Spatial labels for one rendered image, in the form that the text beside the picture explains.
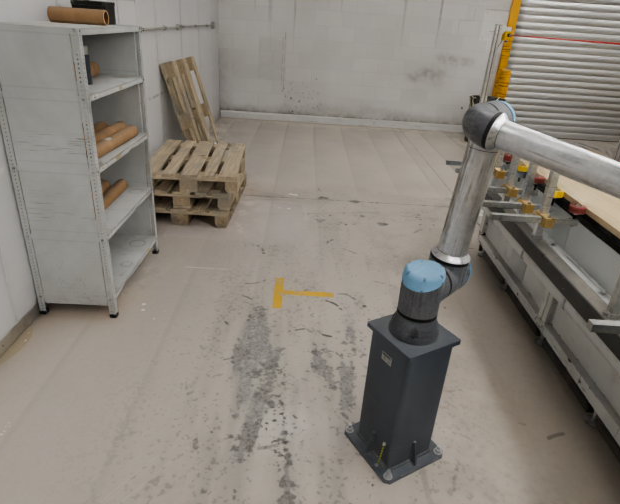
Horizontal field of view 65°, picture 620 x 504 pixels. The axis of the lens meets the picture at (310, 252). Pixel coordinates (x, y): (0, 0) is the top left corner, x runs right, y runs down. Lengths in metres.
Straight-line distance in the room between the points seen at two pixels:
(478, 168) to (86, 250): 2.09
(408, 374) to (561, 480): 0.88
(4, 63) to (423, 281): 2.13
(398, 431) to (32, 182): 2.15
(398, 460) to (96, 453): 1.24
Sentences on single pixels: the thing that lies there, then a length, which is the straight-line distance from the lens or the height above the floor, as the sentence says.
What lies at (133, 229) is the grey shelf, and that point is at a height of 0.18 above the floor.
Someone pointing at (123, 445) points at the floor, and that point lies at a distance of 2.31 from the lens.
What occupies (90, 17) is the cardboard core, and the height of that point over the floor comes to 1.59.
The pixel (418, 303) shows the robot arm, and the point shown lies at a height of 0.77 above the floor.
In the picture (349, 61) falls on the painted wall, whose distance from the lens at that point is 8.81.
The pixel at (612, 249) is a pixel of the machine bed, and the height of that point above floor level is 0.80.
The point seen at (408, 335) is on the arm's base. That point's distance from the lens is 1.83.
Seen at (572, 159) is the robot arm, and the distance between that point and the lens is 1.51.
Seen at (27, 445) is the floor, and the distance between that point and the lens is 2.44.
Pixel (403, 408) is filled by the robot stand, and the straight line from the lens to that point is 1.96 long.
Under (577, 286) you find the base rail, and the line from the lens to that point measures 2.35.
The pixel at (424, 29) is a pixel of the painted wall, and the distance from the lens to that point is 8.97.
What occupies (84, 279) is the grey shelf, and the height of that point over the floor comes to 0.25.
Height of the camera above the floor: 1.65
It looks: 26 degrees down
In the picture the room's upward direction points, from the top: 4 degrees clockwise
